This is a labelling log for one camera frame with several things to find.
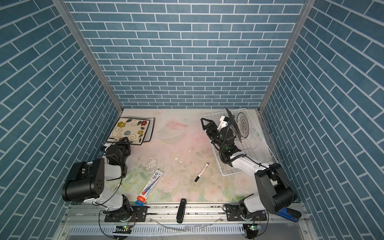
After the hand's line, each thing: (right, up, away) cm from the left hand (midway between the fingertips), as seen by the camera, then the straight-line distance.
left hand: (128, 135), depth 90 cm
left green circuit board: (+7, -45, -17) cm, 48 cm away
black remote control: (+34, -37, -15) cm, 53 cm away
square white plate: (+8, +3, +15) cm, 18 cm away
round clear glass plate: (+73, +7, +10) cm, 74 cm away
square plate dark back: (+1, +3, +6) cm, 7 cm away
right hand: (+44, +8, -9) cm, 46 cm away
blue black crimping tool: (+90, -39, -14) cm, 99 cm away
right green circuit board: (+69, -43, -18) cm, 83 cm away
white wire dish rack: (+76, -1, +7) cm, 76 cm away
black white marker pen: (+45, -22, -3) cm, 50 cm away
